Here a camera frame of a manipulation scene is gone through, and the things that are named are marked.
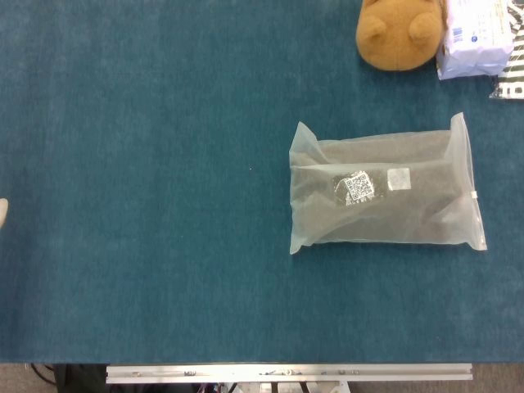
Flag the black white striped bag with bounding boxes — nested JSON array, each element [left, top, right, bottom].
[[489, 0, 524, 101]]

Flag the aluminium profile rail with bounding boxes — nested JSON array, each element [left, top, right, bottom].
[[105, 363, 474, 386]]

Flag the frosted plastic zip bag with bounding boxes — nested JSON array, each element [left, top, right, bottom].
[[288, 112, 488, 255]]

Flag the white parcel with blue print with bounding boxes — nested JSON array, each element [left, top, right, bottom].
[[435, 0, 515, 81]]

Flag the blue felt table mat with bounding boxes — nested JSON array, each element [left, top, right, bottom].
[[0, 0, 524, 365]]

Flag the brown plush toy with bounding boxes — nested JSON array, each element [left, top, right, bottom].
[[355, 0, 445, 73]]

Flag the black cable under table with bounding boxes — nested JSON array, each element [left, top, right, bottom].
[[29, 362, 57, 386]]

